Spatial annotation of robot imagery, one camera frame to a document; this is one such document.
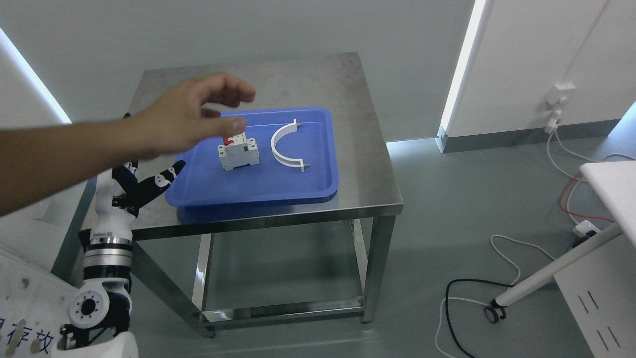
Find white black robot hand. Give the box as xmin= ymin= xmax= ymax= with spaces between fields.
xmin=88 ymin=160 xmax=186 ymax=245

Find person's bare hand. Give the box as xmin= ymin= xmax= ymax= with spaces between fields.
xmin=119 ymin=73 xmax=256 ymax=160

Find white circuit breaker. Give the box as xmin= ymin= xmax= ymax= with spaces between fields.
xmin=217 ymin=132 xmax=260 ymax=172

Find person's bare forearm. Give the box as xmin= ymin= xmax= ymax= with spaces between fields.
xmin=0 ymin=118 xmax=141 ymax=216

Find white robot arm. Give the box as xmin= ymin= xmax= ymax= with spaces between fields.
xmin=51 ymin=237 xmax=139 ymax=358

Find blue plastic tray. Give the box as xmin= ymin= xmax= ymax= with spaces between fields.
xmin=165 ymin=106 xmax=339 ymax=208

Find stainless steel table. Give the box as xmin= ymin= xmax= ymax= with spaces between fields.
xmin=129 ymin=52 xmax=404 ymax=337

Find white panel with lettering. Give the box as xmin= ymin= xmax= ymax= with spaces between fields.
xmin=0 ymin=249 xmax=77 ymax=358

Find white plug adapter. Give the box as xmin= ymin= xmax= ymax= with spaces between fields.
xmin=544 ymin=109 xmax=562 ymax=135

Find white power strip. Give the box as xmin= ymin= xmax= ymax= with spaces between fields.
xmin=572 ymin=220 xmax=600 ymax=238

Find white rolling table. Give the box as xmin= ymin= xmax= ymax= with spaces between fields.
xmin=484 ymin=160 xmax=636 ymax=325

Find white curved plastic bracket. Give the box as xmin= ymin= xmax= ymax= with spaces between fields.
xmin=270 ymin=117 xmax=311 ymax=173

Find black cable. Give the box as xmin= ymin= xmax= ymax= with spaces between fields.
xmin=445 ymin=279 xmax=513 ymax=358

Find white cable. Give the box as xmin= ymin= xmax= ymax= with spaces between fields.
xmin=434 ymin=130 xmax=636 ymax=358

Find white wall socket box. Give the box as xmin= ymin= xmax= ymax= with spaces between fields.
xmin=546 ymin=82 xmax=577 ymax=106

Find orange cable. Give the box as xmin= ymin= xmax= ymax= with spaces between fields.
xmin=559 ymin=175 xmax=616 ymax=223

